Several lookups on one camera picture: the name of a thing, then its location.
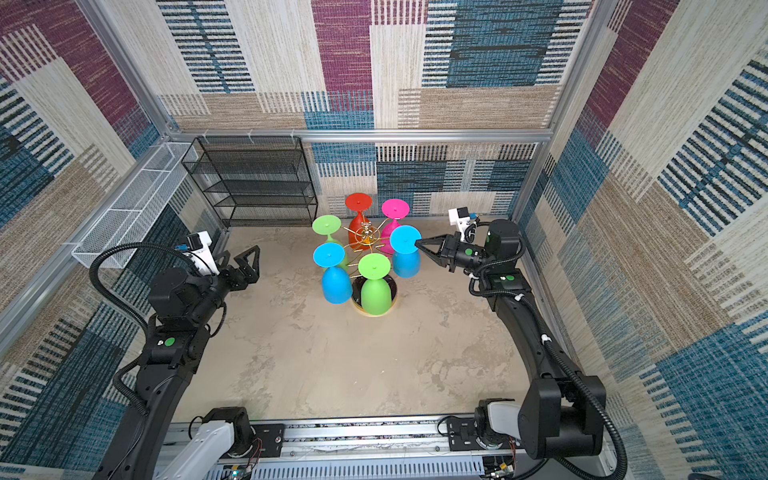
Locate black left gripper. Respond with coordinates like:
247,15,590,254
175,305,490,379
189,245,257,330

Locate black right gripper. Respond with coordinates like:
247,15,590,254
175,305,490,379
414,231,493,272

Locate blue wine glass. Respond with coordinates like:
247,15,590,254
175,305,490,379
390,225,422,278
313,243,353,305

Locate green front wine glass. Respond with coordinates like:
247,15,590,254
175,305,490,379
358,253,392,316

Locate green wine glass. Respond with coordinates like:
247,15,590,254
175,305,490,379
358,253,392,316
312,214,349,272

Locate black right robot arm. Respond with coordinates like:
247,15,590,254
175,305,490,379
415,219,606,460

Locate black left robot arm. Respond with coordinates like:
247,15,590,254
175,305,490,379
89,242,260,479

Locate magenta wine glass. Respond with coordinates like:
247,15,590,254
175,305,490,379
380,199,410,256

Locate gold wine glass rack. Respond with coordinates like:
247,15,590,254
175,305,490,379
345,219,396,317

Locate black mesh shelf rack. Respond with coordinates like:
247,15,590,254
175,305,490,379
181,136,318,227

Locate red wine glass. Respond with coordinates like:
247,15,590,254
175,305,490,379
345,192,373,249

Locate green rear wine glass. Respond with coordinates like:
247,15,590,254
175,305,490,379
312,214,349,272

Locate blue front wine glass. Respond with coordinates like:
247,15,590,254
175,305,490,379
313,243,353,305

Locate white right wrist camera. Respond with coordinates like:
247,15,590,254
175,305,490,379
448,207,480,243

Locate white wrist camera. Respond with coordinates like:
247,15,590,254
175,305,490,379
175,231,219,276
448,207,480,243

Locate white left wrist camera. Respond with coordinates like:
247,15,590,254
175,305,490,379
175,231,219,276

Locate white wire basket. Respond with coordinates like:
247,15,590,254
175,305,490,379
72,142,189,268

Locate black right corrugated cable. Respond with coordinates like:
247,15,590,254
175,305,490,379
467,251,629,480

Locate black corrugated cable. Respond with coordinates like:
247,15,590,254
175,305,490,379
88,242,199,337
467,251,629,480

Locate black left corrugated cable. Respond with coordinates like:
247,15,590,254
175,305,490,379
88,242,199,337

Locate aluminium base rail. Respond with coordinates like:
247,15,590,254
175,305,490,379
155,413,607,480

